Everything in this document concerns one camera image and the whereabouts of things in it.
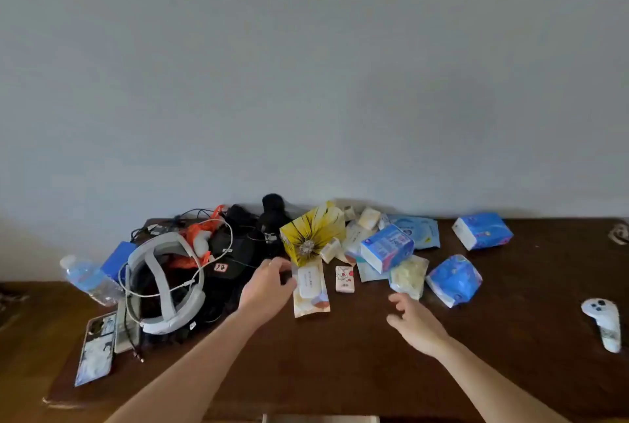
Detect white headset head strap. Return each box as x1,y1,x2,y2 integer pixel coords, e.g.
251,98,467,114
125,231,206,336

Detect pale blue flat packet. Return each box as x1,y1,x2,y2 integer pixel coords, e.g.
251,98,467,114
356,257,391,283

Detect pale yellow tissue packet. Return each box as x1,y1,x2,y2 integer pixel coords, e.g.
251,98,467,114
389,255,429,301

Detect white patterned tissue packet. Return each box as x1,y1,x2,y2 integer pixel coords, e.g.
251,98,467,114
341,221,376,261

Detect white flat panel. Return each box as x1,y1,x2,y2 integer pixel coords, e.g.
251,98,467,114
262,414,380,423

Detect blue rectangular box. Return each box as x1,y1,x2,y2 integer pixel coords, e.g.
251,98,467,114
101,241,138,282

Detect yellow flower print tissue packet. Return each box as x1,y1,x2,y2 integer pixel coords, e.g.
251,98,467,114
279,202,347,267

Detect beige wet wipes packet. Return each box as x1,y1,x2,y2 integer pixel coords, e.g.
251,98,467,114
292,258,331,318

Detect orange and white strap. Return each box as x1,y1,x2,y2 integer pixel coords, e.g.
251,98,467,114
167,205,226,270

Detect blue soft tissue packet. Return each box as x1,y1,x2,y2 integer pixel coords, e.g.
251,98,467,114
451,212,514,251
426,254,483,309

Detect white cable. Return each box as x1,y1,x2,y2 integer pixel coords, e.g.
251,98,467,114
118,218,234,300

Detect person's right hand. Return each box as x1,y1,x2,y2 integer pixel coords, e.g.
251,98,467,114
386,292,451,359

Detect person's left hand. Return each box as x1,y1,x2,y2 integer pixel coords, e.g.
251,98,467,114
238,257,297,330

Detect small red white tissue packet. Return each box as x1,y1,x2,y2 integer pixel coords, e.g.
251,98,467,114
335,266,355,294

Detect person's right forearm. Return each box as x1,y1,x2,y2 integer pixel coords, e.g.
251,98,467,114
432,337,571,423

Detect grey flat device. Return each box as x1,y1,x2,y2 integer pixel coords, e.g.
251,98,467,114
114,296,141,355

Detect person's left forearm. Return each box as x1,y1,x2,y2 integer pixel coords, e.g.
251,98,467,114
105,310,268,423

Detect black cables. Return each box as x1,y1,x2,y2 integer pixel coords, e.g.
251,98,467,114
130,208,217,243

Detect black cylindrical device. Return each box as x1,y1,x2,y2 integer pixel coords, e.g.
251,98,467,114
257,193,293,257

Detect black bag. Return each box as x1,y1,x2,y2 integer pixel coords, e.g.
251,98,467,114
132,204,268,346

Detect light blue wipes packet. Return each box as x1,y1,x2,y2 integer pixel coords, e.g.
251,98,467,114
388,214,441,250

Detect clear plastic water bottle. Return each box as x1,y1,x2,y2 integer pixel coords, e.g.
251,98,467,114
60,255,124,307

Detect phone with picture case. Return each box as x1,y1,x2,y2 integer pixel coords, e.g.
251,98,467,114
74,311,118,387

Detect white handheld controller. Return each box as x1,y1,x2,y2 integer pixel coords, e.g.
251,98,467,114
581,298,622,354

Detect blue white tissue brick packet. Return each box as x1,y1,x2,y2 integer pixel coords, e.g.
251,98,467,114
360,224,415,274

